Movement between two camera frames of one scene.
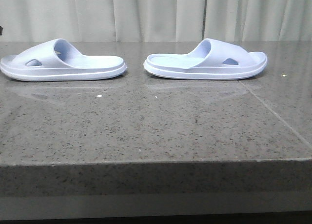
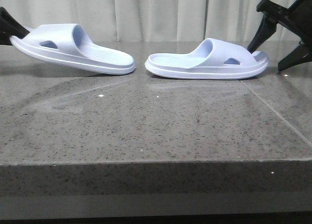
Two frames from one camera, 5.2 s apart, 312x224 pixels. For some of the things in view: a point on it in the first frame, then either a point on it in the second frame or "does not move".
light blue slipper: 58,60 → 68,45
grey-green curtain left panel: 104,15 does not move
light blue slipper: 211,59 does not move
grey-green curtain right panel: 258,15 does not move
